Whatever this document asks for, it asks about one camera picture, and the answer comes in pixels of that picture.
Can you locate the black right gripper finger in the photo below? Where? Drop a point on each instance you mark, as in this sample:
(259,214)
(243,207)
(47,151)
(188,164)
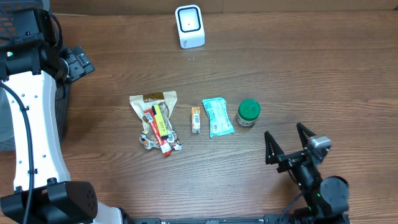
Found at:
(273,150)
(304,133)

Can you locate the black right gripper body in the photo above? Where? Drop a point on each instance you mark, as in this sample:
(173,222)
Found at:
(292,158)

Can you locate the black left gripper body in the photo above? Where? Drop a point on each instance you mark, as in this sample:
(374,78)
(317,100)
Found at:
(82,58)

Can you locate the green lid jar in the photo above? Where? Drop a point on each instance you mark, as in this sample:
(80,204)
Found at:
(248,112)

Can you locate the teal plastic packet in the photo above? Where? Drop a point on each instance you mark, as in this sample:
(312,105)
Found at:
(216,110)

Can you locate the orange small snack box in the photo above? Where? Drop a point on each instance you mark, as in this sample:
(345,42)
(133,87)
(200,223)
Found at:
(196,120)

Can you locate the yellow highlighter pen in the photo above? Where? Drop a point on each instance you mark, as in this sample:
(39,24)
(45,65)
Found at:
(160,122)

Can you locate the grey plastic mesh basket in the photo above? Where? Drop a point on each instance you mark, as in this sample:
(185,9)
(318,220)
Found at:
(8,30)

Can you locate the beige snack pouch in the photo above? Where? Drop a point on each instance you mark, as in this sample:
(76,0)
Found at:
(166,101)

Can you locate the red snack stick packet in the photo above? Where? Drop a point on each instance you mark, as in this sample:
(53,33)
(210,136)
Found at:
(163,143)

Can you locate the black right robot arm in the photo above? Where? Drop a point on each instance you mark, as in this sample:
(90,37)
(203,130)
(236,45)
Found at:
(320,200)

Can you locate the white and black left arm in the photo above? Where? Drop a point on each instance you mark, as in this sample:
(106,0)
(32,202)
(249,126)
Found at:
(34,63)

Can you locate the white barcode scanner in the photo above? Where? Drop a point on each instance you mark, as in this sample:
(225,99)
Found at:
(190,27)

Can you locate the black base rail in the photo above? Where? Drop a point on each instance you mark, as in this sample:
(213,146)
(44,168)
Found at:
(211,221)

